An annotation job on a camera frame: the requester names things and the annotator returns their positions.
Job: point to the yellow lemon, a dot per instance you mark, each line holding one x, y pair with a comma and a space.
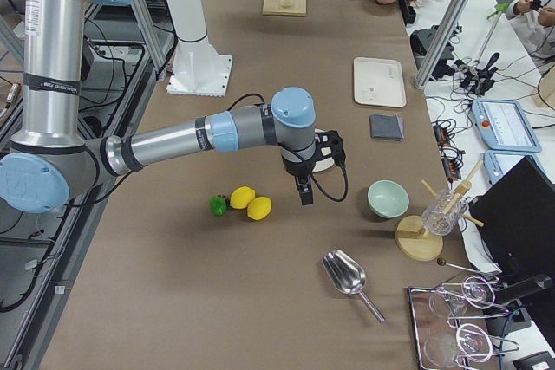
241, 197
259, 208

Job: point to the cream rabbit serving tray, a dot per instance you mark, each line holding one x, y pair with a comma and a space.
378, 82

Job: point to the metal ice scoop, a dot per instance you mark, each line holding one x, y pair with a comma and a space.
349, 278

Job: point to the yellow lemon lower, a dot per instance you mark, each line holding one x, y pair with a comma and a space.
241, 197

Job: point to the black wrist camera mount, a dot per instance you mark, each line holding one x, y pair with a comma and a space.
323, 139

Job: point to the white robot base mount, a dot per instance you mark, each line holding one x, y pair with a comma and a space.
198, 68

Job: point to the folded grey cloth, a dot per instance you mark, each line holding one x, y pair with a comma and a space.
386, 127

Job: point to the blue teach pendant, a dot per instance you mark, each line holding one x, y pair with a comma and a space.
503, 126
497, 163

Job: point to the blue teach pendant lower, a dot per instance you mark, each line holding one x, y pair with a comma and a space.
497, 163

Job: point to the mint green bowl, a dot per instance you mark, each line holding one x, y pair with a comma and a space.
387, 199

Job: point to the aluminium frame post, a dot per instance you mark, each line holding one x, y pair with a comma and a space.
439, 42

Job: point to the green lime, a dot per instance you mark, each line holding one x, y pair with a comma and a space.
218, 205

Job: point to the wooden cup stand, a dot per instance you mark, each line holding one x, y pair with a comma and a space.
415, 241

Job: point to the cream round plate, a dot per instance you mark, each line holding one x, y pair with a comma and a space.
326, 163

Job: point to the yellow lemon upper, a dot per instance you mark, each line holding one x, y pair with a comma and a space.
259, 208

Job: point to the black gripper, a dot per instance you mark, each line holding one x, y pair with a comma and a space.
295, 168

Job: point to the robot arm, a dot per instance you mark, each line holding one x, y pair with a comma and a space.
50, 163

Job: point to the blue teach pendant upper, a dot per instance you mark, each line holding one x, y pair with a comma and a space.
503, 126

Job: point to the crystal glass on stand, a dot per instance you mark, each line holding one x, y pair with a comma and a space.
441, 216

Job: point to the black monitor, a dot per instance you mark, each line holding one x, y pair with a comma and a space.
518, 217

